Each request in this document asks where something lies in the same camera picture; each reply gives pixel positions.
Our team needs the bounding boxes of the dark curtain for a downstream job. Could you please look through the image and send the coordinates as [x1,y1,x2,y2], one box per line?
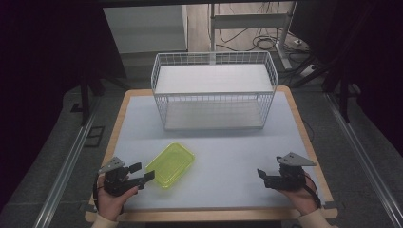
[289,0,403,158]
[0,0,127,213]

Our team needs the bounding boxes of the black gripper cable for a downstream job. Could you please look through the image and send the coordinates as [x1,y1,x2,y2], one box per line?
[303,173,323,210]

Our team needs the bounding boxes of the white metal stand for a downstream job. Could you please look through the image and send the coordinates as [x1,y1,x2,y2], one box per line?
[208,1,299,71]

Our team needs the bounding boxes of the white wire basket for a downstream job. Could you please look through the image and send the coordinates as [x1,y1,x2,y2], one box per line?
[150,50,279,132]

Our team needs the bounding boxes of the black stand leg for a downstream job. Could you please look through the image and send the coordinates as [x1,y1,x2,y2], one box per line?
[337,77,354,124]
[78,71,106,127]

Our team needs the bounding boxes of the black floor plate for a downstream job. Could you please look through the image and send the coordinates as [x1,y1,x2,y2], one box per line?
[83,125,106,148]

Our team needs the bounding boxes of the person's left hand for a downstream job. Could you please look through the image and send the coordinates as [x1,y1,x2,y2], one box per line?
[96,174,140,222]

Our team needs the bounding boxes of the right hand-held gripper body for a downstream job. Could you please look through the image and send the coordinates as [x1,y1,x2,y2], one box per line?
[273,151,317,192]

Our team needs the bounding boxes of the white power strip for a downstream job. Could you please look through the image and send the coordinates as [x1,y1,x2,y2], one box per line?
[298,64,318,79]

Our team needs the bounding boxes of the person's right hand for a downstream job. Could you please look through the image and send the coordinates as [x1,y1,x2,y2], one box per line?
[278,171,321,217]

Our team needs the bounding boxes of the yellow-green plastic tray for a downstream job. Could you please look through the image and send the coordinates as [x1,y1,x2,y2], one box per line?
[144,142,196,190]

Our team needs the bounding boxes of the aluminium floor rail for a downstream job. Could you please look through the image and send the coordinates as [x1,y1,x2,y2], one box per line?
[324,92,403,224]
[32,96,102,228]

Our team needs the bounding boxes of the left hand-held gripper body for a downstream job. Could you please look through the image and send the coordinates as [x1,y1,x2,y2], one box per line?
[97,156,141,198]

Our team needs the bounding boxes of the white cabinet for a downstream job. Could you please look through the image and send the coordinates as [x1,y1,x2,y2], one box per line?
[102,4,190,55]

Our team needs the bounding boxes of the black floor cables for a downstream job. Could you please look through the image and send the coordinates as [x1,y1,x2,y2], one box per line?
[218,28,313,65]

